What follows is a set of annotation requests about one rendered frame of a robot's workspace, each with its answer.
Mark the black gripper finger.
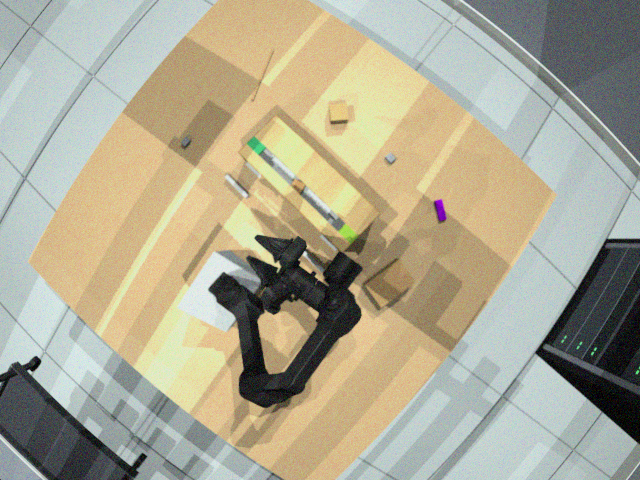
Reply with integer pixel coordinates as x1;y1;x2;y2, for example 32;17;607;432
246;256;278;290
254;235;294;264

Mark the purple rectangular block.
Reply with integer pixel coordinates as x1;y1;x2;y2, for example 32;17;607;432
434;199;446;221

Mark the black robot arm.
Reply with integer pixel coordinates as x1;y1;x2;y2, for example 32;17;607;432
208;252;363;408

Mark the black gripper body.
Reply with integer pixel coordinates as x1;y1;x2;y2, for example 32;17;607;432
265;236;318;301

